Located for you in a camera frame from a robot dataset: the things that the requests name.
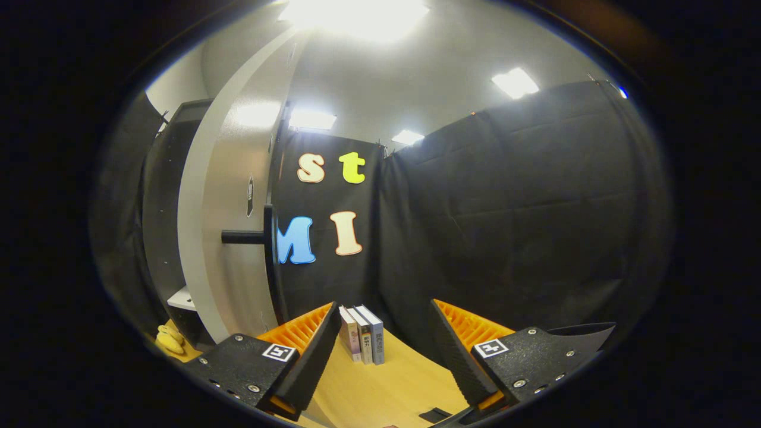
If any black backdrop cloth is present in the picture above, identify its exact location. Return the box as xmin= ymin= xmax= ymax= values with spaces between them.
xmin=89 ymin=80 xmax=675 ymax=369

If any white cabinet shelf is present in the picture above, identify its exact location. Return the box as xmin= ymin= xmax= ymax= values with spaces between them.
xmin=167 ymin=287 xmax=196 ymax=311

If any yellow plush toy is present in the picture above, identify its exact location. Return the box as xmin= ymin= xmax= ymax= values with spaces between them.
xmin=156 ymin=324 xmax=186 ymax=355

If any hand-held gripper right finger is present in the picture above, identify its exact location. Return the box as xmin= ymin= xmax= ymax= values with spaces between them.
xmin=429 ymin=299 xmax=596 ymax=418

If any large ceiling light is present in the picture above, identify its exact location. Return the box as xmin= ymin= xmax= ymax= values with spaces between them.
xmin=279 ymin=0 xmax=429 ymax=42

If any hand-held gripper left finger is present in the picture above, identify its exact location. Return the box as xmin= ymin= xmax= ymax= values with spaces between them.
xmin=180 ymin=301 xmax=342 ymax=418

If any black door handle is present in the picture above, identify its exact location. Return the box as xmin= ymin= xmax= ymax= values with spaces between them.
xmin=221 ymin=204 xmax=289 ymax=325

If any grey cabinet door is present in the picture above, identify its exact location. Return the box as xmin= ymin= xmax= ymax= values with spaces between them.
xmin=177 ymin=27 xmax=310 ymax=344

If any white spine book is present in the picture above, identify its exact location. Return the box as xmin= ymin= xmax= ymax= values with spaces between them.
xmin=347 ymin=307 xmax=374 ymax=365

